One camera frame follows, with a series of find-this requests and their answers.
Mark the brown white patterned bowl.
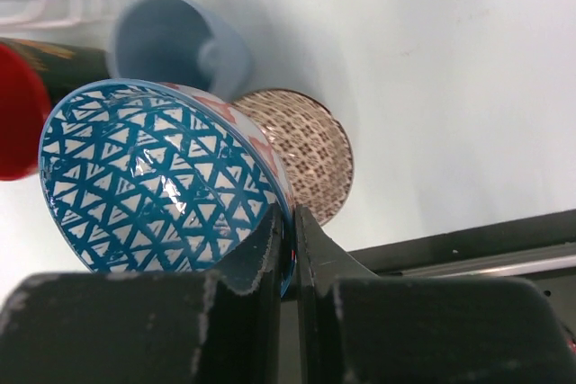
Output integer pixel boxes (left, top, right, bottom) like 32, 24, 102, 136
233, 88, 354, 225

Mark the blue white patterned bowl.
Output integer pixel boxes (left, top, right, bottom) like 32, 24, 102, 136
38, 79, 296, 289

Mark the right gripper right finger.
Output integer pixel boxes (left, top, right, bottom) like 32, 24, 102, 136
294, 206, 574, 383

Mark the red black mug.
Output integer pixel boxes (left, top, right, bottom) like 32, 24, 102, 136
1, 38, 110, 181

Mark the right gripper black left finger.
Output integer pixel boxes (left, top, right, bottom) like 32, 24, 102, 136
1, 205, 283, 383

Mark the light blue cup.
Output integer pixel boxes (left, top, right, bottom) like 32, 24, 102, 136
106, 0, 253, 102

